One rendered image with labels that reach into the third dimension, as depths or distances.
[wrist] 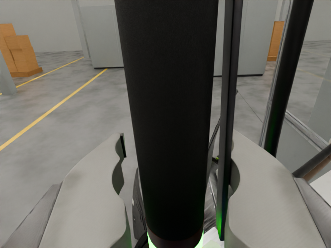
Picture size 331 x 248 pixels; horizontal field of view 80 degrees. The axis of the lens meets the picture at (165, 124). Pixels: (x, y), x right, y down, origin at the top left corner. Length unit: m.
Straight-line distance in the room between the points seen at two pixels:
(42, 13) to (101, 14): 7.21
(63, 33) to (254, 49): 10.81
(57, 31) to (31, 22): 1.50
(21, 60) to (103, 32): 2.80
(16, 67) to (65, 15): 6.04
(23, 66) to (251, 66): 7.12
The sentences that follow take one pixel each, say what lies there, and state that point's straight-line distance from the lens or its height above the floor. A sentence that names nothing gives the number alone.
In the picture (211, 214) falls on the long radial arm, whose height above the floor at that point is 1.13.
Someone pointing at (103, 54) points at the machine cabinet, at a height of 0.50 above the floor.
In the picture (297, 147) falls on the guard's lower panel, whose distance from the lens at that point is 1.36.
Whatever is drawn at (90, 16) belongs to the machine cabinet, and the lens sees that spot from 7.62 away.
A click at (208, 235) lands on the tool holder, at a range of 0.21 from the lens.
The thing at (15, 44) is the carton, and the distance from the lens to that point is 8.23.
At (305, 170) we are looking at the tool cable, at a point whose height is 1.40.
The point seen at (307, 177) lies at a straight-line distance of 0.30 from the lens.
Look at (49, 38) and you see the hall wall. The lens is 14.32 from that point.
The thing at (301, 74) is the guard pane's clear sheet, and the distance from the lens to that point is 1.35.
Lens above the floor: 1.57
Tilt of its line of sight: 28 degrees down
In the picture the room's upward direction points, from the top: 3 degrees counter-clockwise
